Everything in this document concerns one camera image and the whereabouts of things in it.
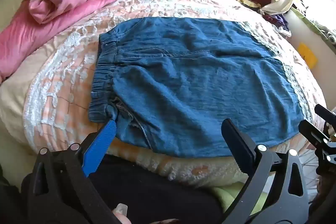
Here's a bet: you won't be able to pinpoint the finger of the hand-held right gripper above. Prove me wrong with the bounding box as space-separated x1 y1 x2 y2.
299 120 336 177
314 104 336 122

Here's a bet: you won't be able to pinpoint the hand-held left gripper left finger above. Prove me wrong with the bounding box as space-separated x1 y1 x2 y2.
28 119 121 224

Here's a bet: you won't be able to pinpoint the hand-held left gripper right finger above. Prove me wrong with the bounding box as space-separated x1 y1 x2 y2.
221 118 311 224

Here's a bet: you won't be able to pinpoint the blue denim pants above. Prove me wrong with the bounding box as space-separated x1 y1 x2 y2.
89 17 305 159

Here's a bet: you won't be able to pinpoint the person's left hand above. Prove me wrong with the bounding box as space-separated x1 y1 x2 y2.
112 203 182 224

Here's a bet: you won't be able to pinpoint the light green cloth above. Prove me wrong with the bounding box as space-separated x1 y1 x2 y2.
210 181 267 217

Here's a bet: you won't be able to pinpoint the yellow paper note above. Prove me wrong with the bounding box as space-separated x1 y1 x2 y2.
298 42 318 69

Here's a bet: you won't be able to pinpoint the person's black clothing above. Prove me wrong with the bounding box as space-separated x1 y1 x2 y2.
20 154 225 224

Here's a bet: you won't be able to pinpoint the pink white lace bed blanket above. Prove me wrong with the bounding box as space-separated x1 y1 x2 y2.
23 0 328 186

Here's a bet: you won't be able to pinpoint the purple clothes heap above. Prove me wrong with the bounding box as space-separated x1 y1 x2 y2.
262 12 292 38

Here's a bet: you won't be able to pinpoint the pink duvet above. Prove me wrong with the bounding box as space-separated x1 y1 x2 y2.
0 0 159 83

